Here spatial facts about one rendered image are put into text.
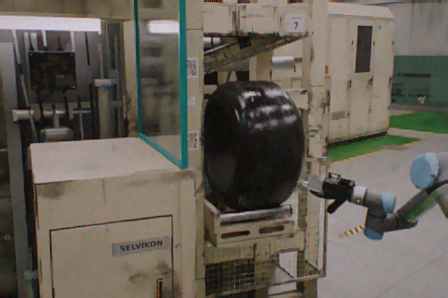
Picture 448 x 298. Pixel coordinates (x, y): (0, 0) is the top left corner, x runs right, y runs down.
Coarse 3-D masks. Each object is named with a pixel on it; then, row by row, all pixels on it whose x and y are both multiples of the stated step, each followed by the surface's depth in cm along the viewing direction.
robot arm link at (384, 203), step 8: (368, 192) 193; (376, 192) 192; (384, 192) 192; (368, 200) 192; (376, 200) 190; (384, 200) 189; (392, 200) 189; (368, 208) 194; (376, 208) 191; (384, 208) 189; (392, 208) 189; (384, 216) 192
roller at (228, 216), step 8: (256, 208) 211; (264, 208) 212; (272, 208) 213; (280, 208) 214; (288, 208) 215; (224, 216) 205; (232, 216) 206; (240, 216) 207; (248, 216) 209; (256, 216) 210; (264, 216) 212; (272, 216) 214
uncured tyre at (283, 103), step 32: (224, 96) 206; (256, 96) 201; (288, 96) 206; (224, 128) 244; (256, 128) 193; (288, 128) 197; (224, 160) 244; (256, 160) 193; (288, 160) 197; (224, 192) 212; (256, 192) 199; (288, 192) 206
